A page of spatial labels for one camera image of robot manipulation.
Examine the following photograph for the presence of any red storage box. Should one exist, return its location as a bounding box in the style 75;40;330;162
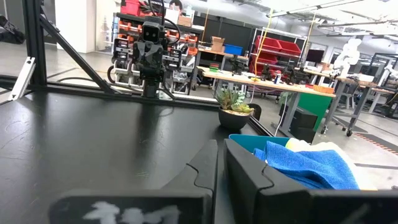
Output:
120;0;141;16

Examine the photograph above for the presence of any black aluminium table frame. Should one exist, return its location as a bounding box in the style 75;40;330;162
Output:
0;0;274;138

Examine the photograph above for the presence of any shelf with red bins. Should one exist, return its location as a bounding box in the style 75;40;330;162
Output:
252;27;308;79

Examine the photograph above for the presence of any orange microfiber towel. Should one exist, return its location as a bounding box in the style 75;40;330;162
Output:
285;138;377;191

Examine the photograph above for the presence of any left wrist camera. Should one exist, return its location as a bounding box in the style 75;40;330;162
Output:
142;21;162;44

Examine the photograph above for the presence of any cardboard box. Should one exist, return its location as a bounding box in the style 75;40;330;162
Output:
210;35;226;53

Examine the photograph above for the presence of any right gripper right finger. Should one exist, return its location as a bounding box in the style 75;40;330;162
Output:
223;138;312;224

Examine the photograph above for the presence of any black monitor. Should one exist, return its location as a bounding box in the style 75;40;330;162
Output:
305;49;326;63

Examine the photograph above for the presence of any parts rack with orange drawers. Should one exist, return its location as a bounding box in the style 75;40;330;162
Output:
108;12;205;96

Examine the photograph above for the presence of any hanging yellow cable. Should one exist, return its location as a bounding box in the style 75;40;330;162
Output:
253;8;274;82

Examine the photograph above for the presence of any teal plastic bin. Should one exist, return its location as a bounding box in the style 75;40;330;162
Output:
229;133;290;154

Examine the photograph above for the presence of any black box under workbench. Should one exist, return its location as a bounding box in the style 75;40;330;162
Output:
290;107;318;144

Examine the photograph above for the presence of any small potted plant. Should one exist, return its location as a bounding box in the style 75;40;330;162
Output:
214;88;255;131

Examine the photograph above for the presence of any silver aluminium profile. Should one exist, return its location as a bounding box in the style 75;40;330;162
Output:
8;56;37;101

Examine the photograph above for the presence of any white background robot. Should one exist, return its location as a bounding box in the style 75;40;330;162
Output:
333;37;364;78

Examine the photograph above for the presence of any blue microfiber towel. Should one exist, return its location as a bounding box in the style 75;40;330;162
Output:
252;141;361;190

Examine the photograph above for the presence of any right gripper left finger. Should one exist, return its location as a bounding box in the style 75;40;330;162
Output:
161;139;218;224

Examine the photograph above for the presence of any blue storage bin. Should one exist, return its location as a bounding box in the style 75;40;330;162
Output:
223;44;244;57

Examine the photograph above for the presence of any green panel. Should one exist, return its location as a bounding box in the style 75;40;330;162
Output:
297;92;334;132

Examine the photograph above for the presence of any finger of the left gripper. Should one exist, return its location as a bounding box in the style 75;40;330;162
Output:
152;46;160;74
145;46;153;74

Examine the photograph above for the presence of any grey-legged workbench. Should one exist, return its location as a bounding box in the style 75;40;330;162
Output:
320;74;398;138

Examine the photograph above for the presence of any wooden workbench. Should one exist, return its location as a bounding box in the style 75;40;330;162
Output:
197;65;337;138

